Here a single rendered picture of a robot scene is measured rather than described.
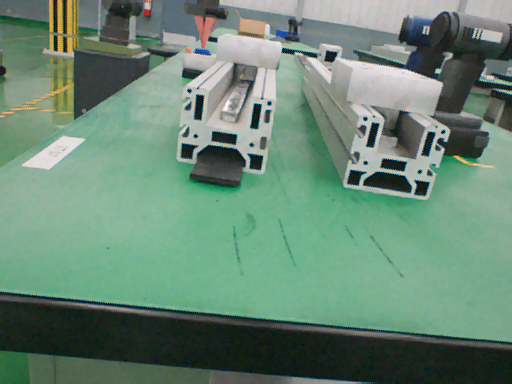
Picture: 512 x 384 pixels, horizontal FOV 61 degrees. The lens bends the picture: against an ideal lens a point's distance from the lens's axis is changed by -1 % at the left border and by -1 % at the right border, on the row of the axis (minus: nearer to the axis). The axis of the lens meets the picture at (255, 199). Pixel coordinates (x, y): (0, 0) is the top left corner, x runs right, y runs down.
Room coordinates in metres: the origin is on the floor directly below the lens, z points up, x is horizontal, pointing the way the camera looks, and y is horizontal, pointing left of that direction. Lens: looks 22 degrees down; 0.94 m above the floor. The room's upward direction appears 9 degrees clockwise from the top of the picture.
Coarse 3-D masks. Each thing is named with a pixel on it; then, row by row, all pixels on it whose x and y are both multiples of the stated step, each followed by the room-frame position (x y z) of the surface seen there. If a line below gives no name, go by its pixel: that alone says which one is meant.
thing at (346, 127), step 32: (320, 64) 1.09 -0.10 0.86; (320, 96) 0.82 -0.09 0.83; (320, 128) 0.74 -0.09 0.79; (352, 128) 0.50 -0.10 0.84; (384, 128) 0.56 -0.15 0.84; (416, 128) 0.50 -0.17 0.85; (448, 128) 0.48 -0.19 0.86; (352, 160) 0.49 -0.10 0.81; (384, 160) 0.51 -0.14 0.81; (416, 160) 0.48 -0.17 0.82; (384, 192) 0.48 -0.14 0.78; (416, 192) 0.49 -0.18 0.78
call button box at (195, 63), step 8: (184, 56) 1.11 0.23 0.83; (192, 56) 1.11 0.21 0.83; (200, 56) 1.11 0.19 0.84; (208, 56) 1.12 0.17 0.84; (184, 64) 1.11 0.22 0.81; (192, 64) 1.11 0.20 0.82; (200, 64) 1.11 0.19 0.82; (208, 64) 1.11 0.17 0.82; (184, 72) 1.11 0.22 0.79; (192, 72) 1.11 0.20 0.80; (200, 72) 1.11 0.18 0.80
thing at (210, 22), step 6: (186, 6) 1.11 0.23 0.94; (192, 6) 1.11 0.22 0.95; (186, 12) 1.11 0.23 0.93; (192, 12) 1.11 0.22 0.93; (198, 12) 1.11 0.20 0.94; (204, 12) 1.11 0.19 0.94; (210, 18) 1.11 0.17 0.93; (216, 18) 1.15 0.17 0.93; (210, 24) 1.12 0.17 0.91; (204, 30) 1.12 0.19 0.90; (210, 30) 1.16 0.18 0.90; (204, 36) 1.13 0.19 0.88; (204, 42) 1.13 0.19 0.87
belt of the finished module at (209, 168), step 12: (204, 156) 0.47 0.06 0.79; (216, 156) 0.48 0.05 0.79; (228, 156) 0.49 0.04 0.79; (240, 156) 0.50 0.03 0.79; (204, 168) 0.43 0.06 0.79; (216, 168) 0.44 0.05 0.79; (228, 168) 0.45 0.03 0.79; (240, 168) 0.45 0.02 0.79; (216, 180) 0.41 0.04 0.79; (228, 180) 0.41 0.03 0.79
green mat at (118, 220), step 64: (64, 128) 0.53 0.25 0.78; (128, 128) 0.57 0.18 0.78; (0, 192) 0.32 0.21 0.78; (64, 192) 0.34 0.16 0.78; (128, 192) 0.36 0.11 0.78; (192, 192) 0.39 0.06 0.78; (256, 192) 0.41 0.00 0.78; (320, 192) 0.44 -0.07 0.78; (448, 192) 0.52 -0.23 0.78; (0, 256) 0.23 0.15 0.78; (64, 256) 0.24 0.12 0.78; (128, 256) 0.26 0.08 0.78; (192, 256) 0.27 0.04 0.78; (256, 256) 0.29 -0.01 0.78; (320, 256) 0.30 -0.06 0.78; (384, 256) 0.32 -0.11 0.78; (448, 256) 0.34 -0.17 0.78; (320, 320) 0.22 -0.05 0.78; (384, 320) 0.23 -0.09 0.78; (448, 320) 0.24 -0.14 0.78
